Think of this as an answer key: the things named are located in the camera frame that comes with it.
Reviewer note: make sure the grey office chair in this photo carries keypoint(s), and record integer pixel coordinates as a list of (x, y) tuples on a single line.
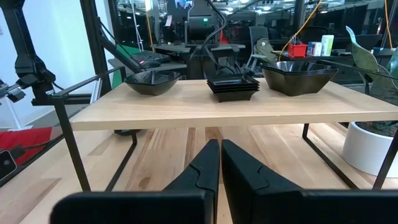
[(258, 32)]

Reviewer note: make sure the wooden shelf with black legs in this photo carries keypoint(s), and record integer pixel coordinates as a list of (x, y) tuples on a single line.
[(186, 105)]

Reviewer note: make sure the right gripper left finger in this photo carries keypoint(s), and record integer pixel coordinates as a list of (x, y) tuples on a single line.
[(155, 208)]

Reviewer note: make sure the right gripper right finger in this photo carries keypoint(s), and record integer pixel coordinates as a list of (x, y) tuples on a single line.
[(280, 208)]

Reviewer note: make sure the white and green box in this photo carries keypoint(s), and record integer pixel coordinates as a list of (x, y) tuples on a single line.
[(327, 45)]

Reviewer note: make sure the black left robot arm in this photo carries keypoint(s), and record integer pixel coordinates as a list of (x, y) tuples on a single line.
[(200, 28)]

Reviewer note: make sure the black metal rig frame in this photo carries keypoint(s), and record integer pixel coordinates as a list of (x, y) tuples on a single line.
[(93, 46)]

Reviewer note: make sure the black wavy square bowl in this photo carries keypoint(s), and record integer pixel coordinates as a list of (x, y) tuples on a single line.
[(311, 72), (295, 66), (311, 75), (295, 86)]

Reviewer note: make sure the black jointed mount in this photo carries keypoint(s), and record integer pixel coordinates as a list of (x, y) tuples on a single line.
[(32, 68)]

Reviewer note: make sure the green plant in white pot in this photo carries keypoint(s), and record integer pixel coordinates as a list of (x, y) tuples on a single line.
[(368, 149)]

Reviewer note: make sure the black keyboard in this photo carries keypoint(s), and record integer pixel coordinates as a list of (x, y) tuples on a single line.
[(150, 57)]

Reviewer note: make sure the black smartphone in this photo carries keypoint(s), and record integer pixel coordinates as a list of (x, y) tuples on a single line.
[(7, 165)]

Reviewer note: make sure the dark office desk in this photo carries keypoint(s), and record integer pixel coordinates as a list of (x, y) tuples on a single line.
[(174, 49)]

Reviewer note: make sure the red cloth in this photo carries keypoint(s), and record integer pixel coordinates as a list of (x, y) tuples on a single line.
[(25, 140)]

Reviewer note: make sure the white and blue box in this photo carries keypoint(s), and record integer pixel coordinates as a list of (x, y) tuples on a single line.
[(314, 48)]

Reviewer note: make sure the black computer mouse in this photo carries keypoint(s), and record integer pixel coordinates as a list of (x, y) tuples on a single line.
[(151, 64)]

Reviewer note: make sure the black leaf-shaped bowl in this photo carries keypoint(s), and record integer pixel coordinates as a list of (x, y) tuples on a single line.
[(151, 89), (150, 76)]

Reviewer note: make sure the olive bag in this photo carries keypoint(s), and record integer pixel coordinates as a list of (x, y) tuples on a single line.
[(265, 49)]

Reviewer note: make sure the red box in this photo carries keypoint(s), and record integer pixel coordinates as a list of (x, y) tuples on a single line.
[(297, 50)]

